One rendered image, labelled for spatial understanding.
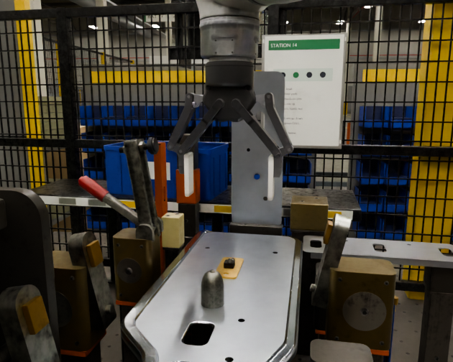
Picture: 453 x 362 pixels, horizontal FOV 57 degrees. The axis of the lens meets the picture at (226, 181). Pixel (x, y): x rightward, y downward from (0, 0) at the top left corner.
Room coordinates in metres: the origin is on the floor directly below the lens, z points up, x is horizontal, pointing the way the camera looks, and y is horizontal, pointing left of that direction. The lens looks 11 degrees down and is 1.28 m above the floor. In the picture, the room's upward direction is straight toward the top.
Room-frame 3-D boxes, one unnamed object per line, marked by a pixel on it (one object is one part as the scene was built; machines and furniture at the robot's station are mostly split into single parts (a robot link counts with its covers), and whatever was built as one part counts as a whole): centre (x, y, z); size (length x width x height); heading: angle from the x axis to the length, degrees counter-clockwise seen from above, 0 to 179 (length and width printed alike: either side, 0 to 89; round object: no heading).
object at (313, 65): (1.19, -0.21, 1.30); 0.23 x 0.02 x 0.31; 79
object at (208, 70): (0.67, 0.00, 1.29); 0.08 x 0.07 x 0.09; 79
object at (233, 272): (0.67, 0.00, 1.01); 0.08 x 0.04 x 0.01; 169
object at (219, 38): (0.67, 0.00, 1.37); 0.09 x 0.09 x 0.06
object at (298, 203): (0.91, -0.19, 0.88); 0.08 x 0.08 x 0.36; 79
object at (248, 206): (0.92, -0.07, 1.17); 0.12 x 0.01 x 0.34; 79
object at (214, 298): (0.54, 0.02, 1.02); 0.03 x 0.03 x 0.07
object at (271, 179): (0.65, -0.07, 1.16); 0.03 x 0.01 x 0.07; 169
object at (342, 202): (1.13, 0.11, 1.01); 0.90 x 0.22 x 0.03; 79
